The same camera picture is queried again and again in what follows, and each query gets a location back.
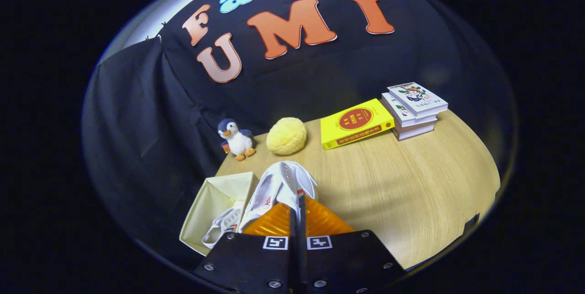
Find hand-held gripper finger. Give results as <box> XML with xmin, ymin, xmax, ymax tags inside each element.
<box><xmin>191</xmin><ymin>202</ymin><xmax>299</xmax><ymax>294</ymax></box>
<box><xmin>298</xmin><ymin>194</ymin><xmax>407</xmax><ymax>294</ymax></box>

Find white canvas shoe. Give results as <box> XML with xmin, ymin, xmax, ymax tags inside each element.
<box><xmin>202</xmin><ymin>201</ymin><xmax>245</xmax><ymax>250</ymax></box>
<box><xmin>238</xmin><ymin>160</ymin><xmax>318</xmax><ymax>233</ymax></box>

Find cream fabric storage box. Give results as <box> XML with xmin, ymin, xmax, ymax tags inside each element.
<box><xmin>179</xmin><ymin>171</ymin><xmax>260</xmax><ymax>257</ymax></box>

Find yellow plush ball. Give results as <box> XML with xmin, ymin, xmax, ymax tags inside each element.
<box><xmin>266</xmin><ymin>117</ymin><xmax>308</xmax><ymax>156</ymax></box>

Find penguin plush toy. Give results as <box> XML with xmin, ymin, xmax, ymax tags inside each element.
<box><xmin>217</xmin><ymin>118</ymin><xmax>256</xmax><ymax>162</ymax></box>

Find yellow book red circle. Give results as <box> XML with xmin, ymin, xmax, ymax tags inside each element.
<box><xmin>320</xmin><ymin>98</ymin><xmax>395</xmax><ymax>150</ymax></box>

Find white illustrated book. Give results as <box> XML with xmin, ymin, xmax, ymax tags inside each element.
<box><xmin>387</xmin><ymin>82</ymin><xmax>449</xmax><ymax>118</ymax></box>
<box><xmin>381</xmin><ymin>92</ymin><xmax>438</xmax><ymax>128</ymax></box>
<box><xmin>392</xmin><ymin>120</ymin><xmax>436</xmax><ymax>141</ymax></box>

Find black backdrop cloth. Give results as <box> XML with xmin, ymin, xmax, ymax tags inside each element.
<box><xmin>82</xmin><ymin>0</ymin><xmax>517</xmax><ymax>267</ymax></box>

